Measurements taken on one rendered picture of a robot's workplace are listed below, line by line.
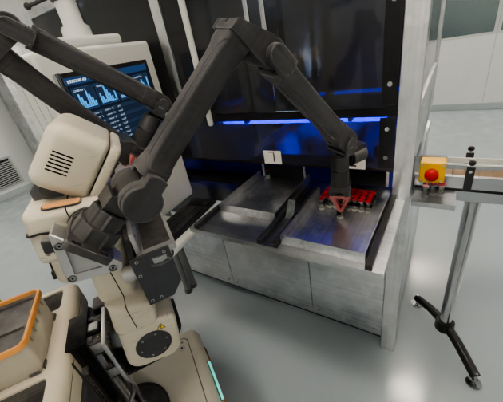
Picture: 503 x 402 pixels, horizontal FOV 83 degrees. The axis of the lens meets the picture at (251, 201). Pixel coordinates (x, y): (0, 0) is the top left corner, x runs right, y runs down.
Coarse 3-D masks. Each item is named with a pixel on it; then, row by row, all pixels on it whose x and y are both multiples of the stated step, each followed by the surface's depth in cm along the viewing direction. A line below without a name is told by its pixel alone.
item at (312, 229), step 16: (304, 208) 104; (384, 208) 95; (288, 224) 95; (304, 224) 99; (320, 224) 98; (336, 224) 96; (352, 224) 95; (368, 224) 93; (288, 240) 90; (304, 240) 86; (320, 240) 90; (336, 240) 89; (352, 240) 88; (368, 240) 86; (336, 256) 83; (352, 256) 80
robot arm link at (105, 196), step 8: (120, 176) 56; (128, 176) 55; (136, 176) 55; (112, 184) 57; (120, 184) 54; (104, 192) 55; (112, 192) 54; (104, 200) 53; (112, 200) 53; (104, 208) 52; (112, 208) 53; (120, 216) 55
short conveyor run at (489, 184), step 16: (448, 160) 106; (464, 160) 104; (480, 160) 101; (496, 160) 99; (416, 176) 106; (448, 176) 101; (464, 176) 99; (480, 176) 98; (496, 176) 96; (464, 192) 101; (480, 192) 98; (496, 192) 96
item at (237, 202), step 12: (252, 180) 135; (264, 180) 136; (276, 180) 134; (288, 180) 132; (300, 180) 130; (240, 192) 128; (252, 192) 128; (264, 192) 126; (276, 192) 124; (288, 192) 122; (228, 204) 122; (240, 204) 120; (252, 204) 118; (264, 204) 116; (276, 204) 115; (252, 216) 110; (264, 216) 106
